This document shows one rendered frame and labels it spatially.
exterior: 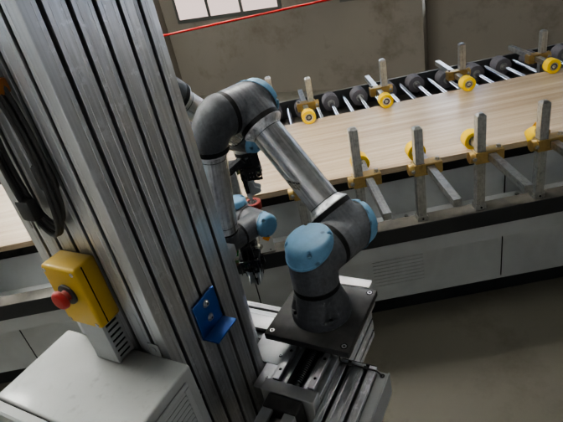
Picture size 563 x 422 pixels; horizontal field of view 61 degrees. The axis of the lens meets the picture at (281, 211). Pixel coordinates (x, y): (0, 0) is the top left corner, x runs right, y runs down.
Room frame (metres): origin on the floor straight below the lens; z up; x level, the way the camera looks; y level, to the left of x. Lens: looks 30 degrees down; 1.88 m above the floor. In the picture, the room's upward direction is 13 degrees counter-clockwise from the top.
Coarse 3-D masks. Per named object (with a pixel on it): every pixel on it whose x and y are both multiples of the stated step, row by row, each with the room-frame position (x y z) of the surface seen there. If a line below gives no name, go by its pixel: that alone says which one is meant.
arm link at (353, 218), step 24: (240, 96) 1.18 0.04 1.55; (264, 96) 1.21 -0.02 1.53; (240, 120) 1.16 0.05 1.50; (264, 120) 1.16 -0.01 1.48; (264, 144) 1.14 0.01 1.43; (288, 144) 1.13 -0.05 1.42; (288, 168) 1.09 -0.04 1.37; (312, 168) 1.09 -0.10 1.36; (312, 192) 1.05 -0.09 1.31; (336, 192) 1.06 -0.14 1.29; (312, 216) 1.03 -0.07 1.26; (336, 216) 0.99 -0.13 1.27; (360, 216) 1.00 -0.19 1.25; (360, 240) 0.96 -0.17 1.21
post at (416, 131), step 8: (416, 128) 1.72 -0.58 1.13; (416, 136) 1.72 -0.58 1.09; (416, 144) 1.72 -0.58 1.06; (416, 152) 1.72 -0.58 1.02; (416, 160) 1.72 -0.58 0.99; (424, 176) 1.72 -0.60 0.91; (416, 184) 1.72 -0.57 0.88; (424, 184) 1.72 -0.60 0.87; (416, 192) 1.73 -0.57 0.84; (424, 192) 1.72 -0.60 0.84; (416, 200) 1.73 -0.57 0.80; (424, 200) 1.72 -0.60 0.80; (416, 208) 1.74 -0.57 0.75; (424, 208) 1.72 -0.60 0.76
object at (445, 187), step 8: (424, 152) 1.83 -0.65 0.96; (432, 168) 1.68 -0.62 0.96; (432, 176) 1.64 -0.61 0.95; (440, 176) 1.61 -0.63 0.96; (440, 184) 1.55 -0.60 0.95; (448, 184) 1.53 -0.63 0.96; (448, 192) 1.48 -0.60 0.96; (456, 192) 1.47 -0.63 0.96; (448, 200) 1.47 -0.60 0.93; (456, 200) 1.42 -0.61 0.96
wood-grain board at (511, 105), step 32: (448, 96) 2.58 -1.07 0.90; (480, 96) 2.47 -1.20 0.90; (512, 96) 2.37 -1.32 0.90; (544, 96) 2.28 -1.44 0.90; (288, 128) 2.64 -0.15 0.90; (320, 128) 2.53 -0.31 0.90; (384, 128) 2.33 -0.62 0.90; (448, 128) 2.15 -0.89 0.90; (512, 128) 2.00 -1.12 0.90; (320, 160) 2.12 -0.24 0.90; (384, 160) 1.97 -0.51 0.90; (448, 160) 1.87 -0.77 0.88; (0, 192) 2.66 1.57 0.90; (0, 224) 2.21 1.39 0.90
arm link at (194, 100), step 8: (184, 88) 1.34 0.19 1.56; (184, 96) 1.33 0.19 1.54; (192, 96) 1.37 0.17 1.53; (184, 104) 1.33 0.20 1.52; (192, 104) 1.36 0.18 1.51; (192, 112) 1.36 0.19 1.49; (192, 120) 1.38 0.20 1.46; (232, 136) 1.45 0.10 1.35; (240, 136) 1.47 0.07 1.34; (232, 144) 1.47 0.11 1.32; (240, 144) 1.48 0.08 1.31; (248, 144) 1.47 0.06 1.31; (248, 152) 1.50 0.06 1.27
